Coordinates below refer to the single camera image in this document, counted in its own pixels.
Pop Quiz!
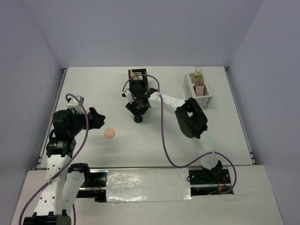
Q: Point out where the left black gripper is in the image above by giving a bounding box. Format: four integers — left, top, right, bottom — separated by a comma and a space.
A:
68, 107, 105, 136

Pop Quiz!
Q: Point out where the dark green powder puff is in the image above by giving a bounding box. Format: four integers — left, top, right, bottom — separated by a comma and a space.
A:
134, 116, 143, 123

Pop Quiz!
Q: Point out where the peach round makeup sponge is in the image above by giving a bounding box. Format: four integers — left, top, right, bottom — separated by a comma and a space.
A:
104, 128, 115, 139

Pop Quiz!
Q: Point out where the beige gold cosmetic tube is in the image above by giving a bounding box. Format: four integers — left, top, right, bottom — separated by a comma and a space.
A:
129, 70, 142, 79

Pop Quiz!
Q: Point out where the pink palette case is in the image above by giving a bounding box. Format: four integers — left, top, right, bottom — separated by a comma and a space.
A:
195, 82, 205, 97

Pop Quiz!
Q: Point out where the gold liquid foundation bottle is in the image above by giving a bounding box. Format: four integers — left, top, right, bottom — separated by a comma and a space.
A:
193, 66, 203, 78

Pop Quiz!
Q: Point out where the white gold egg bottle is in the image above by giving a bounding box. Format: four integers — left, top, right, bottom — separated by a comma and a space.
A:
133, 75, 143, 80

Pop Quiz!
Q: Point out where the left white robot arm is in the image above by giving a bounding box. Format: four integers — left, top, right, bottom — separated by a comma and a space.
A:
18, 107, 105, 225

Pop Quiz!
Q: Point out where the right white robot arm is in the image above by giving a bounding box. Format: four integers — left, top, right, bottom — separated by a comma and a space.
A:
122, 88, 223, 183

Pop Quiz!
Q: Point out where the black slotted organizer box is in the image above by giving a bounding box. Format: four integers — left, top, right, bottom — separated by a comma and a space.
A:
128, 68, 149, 109

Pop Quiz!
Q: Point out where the white slotted organizer box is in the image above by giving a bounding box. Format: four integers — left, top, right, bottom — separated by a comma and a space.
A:
182, 73, 212, 108

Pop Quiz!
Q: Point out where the silver taped panel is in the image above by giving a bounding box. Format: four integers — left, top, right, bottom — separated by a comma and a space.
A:
106, 168, 191, 203

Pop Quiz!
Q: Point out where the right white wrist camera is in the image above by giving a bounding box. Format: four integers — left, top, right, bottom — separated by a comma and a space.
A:
121, 89, 133, 101

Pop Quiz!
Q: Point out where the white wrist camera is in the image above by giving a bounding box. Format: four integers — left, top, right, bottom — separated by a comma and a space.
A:
67, 96, 84, 111
121, 89, 133, 101

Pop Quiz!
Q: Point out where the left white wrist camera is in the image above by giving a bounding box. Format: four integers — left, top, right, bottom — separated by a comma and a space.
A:
67, 96, 84, 111

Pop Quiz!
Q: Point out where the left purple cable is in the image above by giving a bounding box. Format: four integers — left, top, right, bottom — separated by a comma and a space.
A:
18, 93, 91, 225

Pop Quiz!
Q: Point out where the purple cable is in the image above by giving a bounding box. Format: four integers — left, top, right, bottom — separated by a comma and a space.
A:
121, 75, 237, 195
18, 93, 91, 225

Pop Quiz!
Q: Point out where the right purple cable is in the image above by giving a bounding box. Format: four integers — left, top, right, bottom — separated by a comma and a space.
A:
121, 75, 237, 195

